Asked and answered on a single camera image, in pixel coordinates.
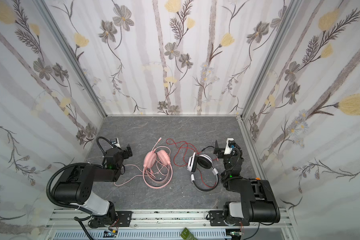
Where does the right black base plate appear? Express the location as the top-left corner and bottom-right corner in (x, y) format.
(206, 210), (228, 227)

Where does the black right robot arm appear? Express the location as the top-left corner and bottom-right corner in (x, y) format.
(214, 138), (281, 226)

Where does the aluminium mounting rail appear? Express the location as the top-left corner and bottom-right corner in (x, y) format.
(41, 208), (298, 240)

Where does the white black headset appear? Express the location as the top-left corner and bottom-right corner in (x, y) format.
(187, 153), (220, 192)

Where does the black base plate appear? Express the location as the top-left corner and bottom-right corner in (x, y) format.
(206, 210), (228, 227)
(115, 211), (133, 228)

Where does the green circuit board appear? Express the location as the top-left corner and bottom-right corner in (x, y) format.
(181, 228), (197, 240)

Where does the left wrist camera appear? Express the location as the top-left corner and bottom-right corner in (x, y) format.
(110, 138), (121, 149)

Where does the pink headset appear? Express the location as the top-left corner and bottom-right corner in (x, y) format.
(142, 138), (174, 189)

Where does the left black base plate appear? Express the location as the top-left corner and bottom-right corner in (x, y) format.
(115, 211), (133, 228)

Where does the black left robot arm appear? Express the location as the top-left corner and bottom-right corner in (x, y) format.
(46, 136), (133, 229)

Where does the red headset cable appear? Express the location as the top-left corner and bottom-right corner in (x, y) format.
(165, 137), (220, 181)

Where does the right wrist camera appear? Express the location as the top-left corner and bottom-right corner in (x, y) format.
(224, 138), (236, 155)

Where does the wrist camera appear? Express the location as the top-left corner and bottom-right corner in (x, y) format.
(224, 138), (236, 155)
(110, 138), (121, 149)

